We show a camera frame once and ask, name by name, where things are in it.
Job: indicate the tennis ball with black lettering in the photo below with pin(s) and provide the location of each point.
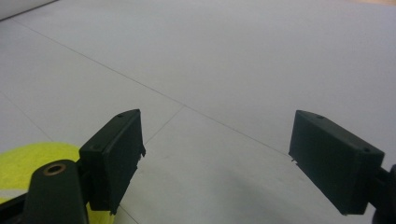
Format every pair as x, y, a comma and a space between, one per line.
28, 158

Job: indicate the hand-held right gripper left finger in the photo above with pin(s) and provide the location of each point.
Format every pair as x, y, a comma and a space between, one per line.
115, 155

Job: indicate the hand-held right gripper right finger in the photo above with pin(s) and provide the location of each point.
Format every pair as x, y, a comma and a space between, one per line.
333, 161

